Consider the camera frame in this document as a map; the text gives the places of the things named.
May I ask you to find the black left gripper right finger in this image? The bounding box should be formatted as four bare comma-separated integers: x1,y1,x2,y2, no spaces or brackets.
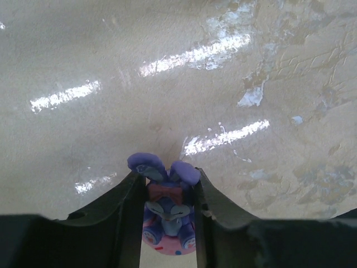
194,169,356,268

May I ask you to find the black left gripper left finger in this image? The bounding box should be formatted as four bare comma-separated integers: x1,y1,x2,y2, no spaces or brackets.
1,173,146,267

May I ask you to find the purple bunny large donut toy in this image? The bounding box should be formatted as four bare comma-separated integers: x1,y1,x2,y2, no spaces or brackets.
127,152,201,256

